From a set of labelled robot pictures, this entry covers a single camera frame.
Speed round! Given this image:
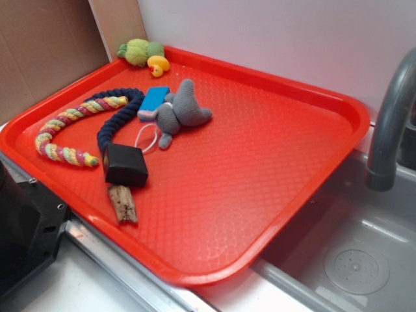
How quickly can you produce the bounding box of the multicolored braided rope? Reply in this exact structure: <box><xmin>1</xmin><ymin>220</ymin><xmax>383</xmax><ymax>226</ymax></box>
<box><xmin>34</xmin><ymin>96</ymin><xmax>129</xmax><ymax>168</ymax></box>

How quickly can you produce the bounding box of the red plastic tray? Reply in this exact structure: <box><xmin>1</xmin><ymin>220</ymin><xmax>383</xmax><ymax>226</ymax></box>
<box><xmin>1</xmin><ymin>47</ymin><xmax>370</xmax><ymax>286</ymax></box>

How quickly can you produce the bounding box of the grey plush elephant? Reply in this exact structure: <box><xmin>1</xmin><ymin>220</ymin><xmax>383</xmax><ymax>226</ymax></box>
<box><xmin>155</xmin><ymin>79</ymin><xmax>213</xmax><ymax>150</ymax></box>

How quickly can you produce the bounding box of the white elastic loop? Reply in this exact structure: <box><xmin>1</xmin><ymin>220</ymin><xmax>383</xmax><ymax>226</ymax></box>
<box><xmin>134</xmin><ymin>123</ymin><xmax>159</xmax><ymax>155</ymax></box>

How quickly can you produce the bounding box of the blue rectangular sponge block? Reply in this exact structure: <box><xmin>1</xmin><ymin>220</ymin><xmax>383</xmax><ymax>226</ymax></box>
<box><xmin>137</xmin><ymin>86</ymin><xmax>170</xmax><ymax>122</ymax></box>

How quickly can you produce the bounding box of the black square block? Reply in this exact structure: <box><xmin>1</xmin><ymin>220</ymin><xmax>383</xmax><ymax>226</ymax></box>
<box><xmin>103</xmin><ymin>143</ymin><xmax>148</xmax><ymax>188</ymax></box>

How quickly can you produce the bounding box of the weathered wooden piece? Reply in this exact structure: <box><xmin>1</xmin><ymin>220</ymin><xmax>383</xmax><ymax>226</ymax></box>
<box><xmin>107</xmin><ymin>185</ymin><xmax>138</xmax><ymax>224</ymax></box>

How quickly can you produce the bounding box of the yellow rubber duck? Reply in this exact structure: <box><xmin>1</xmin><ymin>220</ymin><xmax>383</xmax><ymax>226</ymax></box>
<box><xmin>147</xmin><ymin>55</ymin><xmax>170</xmax><ymax>77</ymax></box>

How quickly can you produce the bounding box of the green plush toy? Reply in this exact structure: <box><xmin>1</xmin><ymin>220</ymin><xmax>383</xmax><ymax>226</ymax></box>
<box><xmin>116</xmin><ymin>38</ymin><xmax>165</xmax><ymax>67</ymax></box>

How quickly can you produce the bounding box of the grey plastic sink basin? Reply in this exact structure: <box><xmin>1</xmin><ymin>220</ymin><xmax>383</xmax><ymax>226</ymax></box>
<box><xmin>252</xmin><ymin>151</ymin><xmax>415</xmax><ymax>311</ymax></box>

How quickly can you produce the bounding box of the sink drain cover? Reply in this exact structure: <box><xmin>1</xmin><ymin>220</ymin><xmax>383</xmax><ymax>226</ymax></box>
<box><xmin>324</xmin><ymin>246</ymin><xmax>390</xmax><ymax>295</ymax></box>

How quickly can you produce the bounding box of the grey sink faucet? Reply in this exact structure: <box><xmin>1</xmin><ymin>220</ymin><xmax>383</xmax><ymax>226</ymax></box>
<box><xmin>365</xmin><ymin>49</ymin><xmax>415</xmax><ymax>192</ymax></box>

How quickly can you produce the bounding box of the navy blue braided rope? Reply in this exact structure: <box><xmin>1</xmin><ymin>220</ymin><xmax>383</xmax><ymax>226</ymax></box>
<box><xmin>81</xmin><ymin>88</ymin><xmax>145</xmax><ymax>159</ymax></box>

